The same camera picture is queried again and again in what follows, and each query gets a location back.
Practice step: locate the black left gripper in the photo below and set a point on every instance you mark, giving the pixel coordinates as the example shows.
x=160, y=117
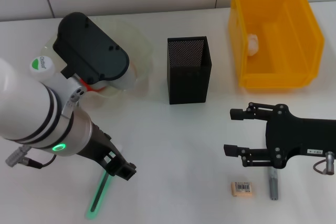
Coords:
x=101, y=148

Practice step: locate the silver right wrist post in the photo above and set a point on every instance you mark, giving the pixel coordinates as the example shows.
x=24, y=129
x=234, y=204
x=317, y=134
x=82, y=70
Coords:
x=329, y=163

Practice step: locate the green utility knife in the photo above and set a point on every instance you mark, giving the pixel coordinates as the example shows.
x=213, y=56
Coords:
x=98, y=197

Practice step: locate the grey glitter pen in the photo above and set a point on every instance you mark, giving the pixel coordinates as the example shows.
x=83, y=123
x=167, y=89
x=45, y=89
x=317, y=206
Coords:
x=273, y=184

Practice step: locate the white paper ball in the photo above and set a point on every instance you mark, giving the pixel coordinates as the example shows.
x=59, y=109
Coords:
x=253, y=44

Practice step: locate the green glass fruit plate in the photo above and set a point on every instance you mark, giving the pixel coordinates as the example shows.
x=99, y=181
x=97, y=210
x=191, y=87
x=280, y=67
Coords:
x=141, y=43

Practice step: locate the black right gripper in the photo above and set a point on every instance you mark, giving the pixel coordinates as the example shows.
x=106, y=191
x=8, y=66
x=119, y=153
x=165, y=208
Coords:
x=302, y=134

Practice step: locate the yellow plastic bin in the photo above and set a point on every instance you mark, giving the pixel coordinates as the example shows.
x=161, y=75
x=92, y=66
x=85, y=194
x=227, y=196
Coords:
x=283, y=37

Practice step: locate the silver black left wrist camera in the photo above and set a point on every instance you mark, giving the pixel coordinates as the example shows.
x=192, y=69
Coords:
x=89, y=48

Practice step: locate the black mesh pen holder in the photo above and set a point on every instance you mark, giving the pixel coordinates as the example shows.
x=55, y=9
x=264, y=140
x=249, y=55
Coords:
x=189, y=87

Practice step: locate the beige eraser with barcode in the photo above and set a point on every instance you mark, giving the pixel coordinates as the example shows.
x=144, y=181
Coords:
x=242, y=189

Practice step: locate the red-orange knitted toy orange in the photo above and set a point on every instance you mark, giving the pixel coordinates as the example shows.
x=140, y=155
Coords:
x=90, y=86

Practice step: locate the clear green-label water bottle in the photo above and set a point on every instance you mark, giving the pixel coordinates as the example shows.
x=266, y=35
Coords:
x=42, y=66

